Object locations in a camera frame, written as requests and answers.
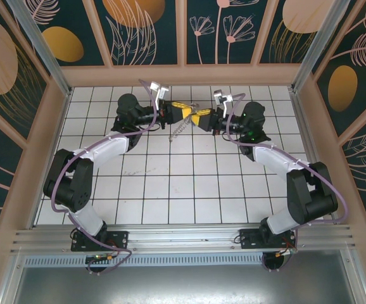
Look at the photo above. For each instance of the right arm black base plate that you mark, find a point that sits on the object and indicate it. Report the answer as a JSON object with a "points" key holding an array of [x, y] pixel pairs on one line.
{"points": [[249, 240]]}

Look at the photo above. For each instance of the aluminium table side rail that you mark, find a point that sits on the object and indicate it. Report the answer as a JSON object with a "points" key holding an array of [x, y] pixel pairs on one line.
{"points": [[301, 126]]}

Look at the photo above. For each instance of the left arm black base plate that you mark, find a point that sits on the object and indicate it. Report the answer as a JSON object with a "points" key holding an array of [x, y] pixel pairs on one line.
{"points": [[119, 237]]}

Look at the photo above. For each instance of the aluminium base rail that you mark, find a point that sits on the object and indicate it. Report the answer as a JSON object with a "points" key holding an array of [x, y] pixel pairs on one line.
{"points": [[183, 236]]}

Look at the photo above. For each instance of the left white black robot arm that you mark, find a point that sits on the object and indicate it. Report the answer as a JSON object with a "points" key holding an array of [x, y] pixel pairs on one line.
{"points": [[107, 152]]}

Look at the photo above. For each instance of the aluminium corner post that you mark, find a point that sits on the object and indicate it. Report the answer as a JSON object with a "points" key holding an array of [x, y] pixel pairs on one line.
{"points": [[40, 47], [322, 41]]}

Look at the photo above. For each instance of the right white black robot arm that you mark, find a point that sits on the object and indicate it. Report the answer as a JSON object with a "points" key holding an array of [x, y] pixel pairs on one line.
{"points": [[271, 158]]}

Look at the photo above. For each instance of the grey metal sheet panel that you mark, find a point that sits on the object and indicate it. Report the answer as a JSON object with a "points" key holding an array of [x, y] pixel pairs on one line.
{"points": [[183, 285]]}

